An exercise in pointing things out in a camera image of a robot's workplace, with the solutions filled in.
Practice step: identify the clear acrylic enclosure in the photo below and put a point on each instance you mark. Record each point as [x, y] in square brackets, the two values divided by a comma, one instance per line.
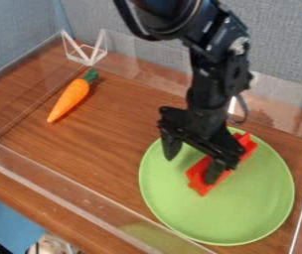
[68, 174]

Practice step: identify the red rectangular block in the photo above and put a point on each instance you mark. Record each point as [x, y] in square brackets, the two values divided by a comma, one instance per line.
[198, 171]

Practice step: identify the green round plate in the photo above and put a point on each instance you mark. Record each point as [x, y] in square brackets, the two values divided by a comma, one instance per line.
[242, 209]

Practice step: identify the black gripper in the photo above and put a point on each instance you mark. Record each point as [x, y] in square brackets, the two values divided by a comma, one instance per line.
[202, 128]

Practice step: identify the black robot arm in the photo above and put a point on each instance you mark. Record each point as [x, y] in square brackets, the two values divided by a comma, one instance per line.
[210, 30]

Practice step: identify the orange toy carrot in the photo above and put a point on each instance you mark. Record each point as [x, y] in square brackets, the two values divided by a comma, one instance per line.
[72, 96]

